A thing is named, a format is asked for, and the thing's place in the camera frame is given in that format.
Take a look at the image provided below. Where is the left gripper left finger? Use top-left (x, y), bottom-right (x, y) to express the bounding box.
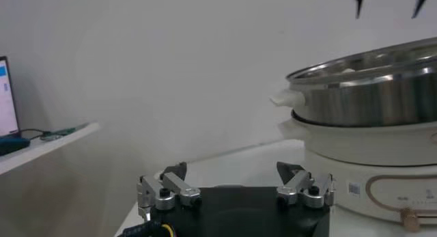
top-left (136, 162), bottom-right (202, 222)

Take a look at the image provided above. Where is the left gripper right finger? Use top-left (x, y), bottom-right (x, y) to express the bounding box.
top-left (275, 161), bottom-right (337, 209)

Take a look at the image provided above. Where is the stainless steel steamer basket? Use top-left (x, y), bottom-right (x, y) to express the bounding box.
top-left (269, 36), bottom-right (437, 128)

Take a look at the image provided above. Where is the cream electric cooker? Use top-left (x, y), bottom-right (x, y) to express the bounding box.
top-left (278, 117), bottom-right (437, 233)

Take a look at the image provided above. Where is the white side table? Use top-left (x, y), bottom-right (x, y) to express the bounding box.
top-left (0, 122), bottom-right (100, 176)

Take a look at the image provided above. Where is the blue computer mouse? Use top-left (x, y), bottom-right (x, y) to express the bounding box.
top-left (0, 135), bottom-right (31, 156)

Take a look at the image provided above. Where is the open laptop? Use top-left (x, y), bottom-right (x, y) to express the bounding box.
top-left (0, 56), bottom-right (21, 139)

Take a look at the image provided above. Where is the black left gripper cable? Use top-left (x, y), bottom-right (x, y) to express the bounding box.
top-left (117, 220), bottom-right (175, 237)

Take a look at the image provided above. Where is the green handled tool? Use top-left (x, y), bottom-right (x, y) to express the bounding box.
top-left (40, 122), bottom-right (90, 142)

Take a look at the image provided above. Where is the thin black desk cable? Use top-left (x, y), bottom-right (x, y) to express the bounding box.
top-left (18, 127), bottom-right (52, 140)

